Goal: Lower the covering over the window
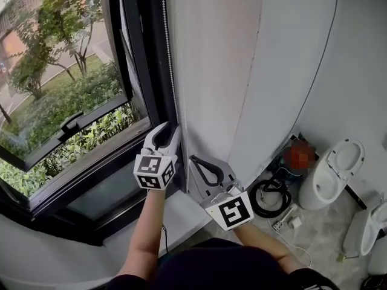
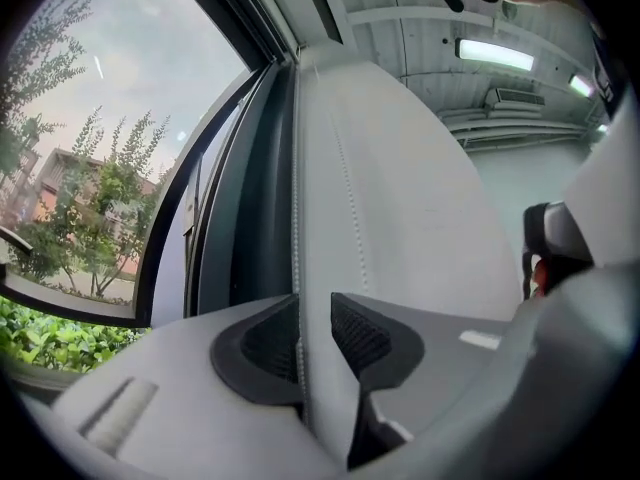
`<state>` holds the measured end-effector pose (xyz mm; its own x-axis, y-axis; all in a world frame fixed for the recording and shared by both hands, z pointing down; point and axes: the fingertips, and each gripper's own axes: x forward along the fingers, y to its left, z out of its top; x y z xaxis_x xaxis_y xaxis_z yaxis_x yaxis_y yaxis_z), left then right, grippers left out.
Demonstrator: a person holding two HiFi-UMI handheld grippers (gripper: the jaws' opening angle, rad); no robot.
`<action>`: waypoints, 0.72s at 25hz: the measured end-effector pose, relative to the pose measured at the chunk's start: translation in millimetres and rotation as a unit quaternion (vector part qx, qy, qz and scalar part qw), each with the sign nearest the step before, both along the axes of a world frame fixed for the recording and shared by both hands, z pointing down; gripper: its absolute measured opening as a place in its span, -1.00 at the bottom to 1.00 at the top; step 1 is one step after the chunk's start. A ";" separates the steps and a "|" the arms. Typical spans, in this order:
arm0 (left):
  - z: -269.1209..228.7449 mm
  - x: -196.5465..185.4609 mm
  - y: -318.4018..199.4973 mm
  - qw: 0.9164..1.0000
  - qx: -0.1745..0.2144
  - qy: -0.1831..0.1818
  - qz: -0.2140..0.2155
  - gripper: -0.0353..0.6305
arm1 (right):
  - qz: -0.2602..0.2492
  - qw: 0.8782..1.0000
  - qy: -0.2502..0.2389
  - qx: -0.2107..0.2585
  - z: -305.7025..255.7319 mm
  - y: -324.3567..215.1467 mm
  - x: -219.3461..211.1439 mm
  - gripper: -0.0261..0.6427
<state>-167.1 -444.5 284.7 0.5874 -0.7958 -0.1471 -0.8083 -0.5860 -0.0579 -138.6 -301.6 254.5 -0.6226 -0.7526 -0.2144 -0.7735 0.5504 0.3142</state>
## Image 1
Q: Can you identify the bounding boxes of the green outdoor bushes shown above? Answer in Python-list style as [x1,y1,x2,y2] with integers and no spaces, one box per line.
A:
[0,0,152,198]

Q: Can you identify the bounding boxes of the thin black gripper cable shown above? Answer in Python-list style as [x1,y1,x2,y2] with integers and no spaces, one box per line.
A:
[161,224,170,253]

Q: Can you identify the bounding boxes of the black window handle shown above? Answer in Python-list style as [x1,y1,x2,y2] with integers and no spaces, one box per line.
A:
[58,111,85,141]

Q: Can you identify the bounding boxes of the white round toilet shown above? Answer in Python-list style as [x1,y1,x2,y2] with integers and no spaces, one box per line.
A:
[298,137,366,211]

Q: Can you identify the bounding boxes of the red vacuum cleaner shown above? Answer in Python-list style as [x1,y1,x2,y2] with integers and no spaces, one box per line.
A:
[278,139,318,178]

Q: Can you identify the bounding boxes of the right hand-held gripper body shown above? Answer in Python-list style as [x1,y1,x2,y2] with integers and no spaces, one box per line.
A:
[198,178,255,232]

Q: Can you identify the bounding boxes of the person's left forearm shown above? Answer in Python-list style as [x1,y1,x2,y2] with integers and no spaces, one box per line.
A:
[116,188,167,280]

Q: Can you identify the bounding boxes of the black vacuum hose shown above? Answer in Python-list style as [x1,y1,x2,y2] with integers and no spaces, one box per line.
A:
[249,176,293,219]

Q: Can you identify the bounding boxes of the white toilet with cistern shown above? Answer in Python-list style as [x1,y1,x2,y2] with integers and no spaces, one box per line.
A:
[343,202,387,258]

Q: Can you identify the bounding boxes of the person's right forearm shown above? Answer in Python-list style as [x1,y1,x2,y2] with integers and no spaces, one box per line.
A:
[234,222,305,274]

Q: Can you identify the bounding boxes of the thin grey wall cable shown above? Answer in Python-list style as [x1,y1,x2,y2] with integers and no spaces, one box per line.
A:
[294,0,340,132]

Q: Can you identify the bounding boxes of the person's dark shirt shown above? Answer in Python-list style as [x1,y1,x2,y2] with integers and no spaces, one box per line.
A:
[105,237,342,290]

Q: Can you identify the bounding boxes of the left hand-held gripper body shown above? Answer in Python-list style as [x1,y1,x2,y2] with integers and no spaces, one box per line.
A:
[134,145,178,191]

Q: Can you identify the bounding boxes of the black framed window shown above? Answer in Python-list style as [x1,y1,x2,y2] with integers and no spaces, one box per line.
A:
[0,0,187,248]

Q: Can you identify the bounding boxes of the white bead chain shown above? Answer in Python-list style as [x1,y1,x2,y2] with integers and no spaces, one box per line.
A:
[161,0,182,129]

